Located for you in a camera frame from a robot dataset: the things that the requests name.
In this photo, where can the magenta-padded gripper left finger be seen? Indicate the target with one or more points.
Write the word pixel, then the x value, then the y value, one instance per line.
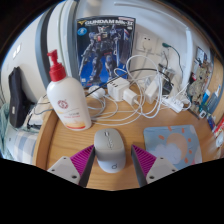
pixel 64 167

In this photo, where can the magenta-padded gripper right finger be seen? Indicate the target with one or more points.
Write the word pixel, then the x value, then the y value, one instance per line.
pixel 161 166

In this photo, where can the grey computer mouse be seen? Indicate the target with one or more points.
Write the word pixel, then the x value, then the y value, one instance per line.
pixel 110 150

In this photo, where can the blue cloud print mouse pad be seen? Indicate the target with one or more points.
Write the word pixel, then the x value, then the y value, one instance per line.
pixel 173 145

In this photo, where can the white power strip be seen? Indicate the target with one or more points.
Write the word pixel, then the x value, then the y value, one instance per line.
pixel 174 104

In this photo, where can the white red-capped pump bottle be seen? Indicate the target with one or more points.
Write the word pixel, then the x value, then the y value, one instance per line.
pixel 68 103

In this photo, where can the white mug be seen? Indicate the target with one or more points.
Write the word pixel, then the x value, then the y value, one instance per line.
pixel 220 140

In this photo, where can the teal blanket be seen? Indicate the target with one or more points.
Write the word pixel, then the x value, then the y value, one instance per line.
pixel 3 130

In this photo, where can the white power adapter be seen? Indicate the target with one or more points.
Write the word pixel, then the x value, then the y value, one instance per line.
pixel 151 89

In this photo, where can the black bag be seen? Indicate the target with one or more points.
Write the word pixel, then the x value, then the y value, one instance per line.
pixel 17 98

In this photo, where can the clear spray bottle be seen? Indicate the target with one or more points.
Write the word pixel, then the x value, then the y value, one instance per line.
pixel 213 100

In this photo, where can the white multiport charger block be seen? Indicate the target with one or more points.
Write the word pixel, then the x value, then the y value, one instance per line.
pixel 116 88

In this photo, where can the tan robot model figure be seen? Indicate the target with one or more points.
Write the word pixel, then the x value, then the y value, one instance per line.
pixel 200 83

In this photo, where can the steel tumbler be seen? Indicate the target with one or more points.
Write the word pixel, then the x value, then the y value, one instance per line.
pixel 166 71

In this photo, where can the blue robot model kit box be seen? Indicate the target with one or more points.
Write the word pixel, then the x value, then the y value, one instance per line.
pixel 103 50

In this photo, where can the white wall socket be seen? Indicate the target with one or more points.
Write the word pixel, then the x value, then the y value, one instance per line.
pixel 145 42

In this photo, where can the white wall light switch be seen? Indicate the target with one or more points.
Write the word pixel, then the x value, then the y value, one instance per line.
pixel 17 51

